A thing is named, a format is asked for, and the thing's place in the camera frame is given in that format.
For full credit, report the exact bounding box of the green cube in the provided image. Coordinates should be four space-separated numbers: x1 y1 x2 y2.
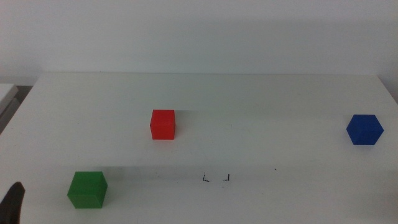
67 170 109 210

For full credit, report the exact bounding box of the red cube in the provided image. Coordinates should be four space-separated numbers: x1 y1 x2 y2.
149 109 177 141

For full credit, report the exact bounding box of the blue cube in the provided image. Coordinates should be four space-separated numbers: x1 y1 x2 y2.
346 114 385 146

